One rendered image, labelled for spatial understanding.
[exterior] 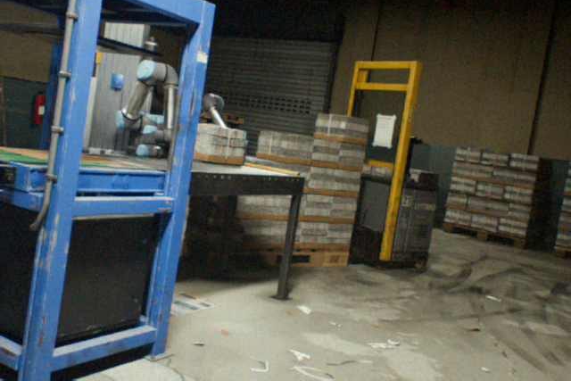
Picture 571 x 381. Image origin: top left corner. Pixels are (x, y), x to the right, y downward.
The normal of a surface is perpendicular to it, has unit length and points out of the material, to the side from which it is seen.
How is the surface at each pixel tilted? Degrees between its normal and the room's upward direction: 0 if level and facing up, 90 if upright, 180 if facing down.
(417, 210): 90
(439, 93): 90
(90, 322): 90
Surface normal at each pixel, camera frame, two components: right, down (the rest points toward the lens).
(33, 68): 0.83, 0.15
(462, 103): -0.53, -0.04
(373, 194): -0.78, -0.09
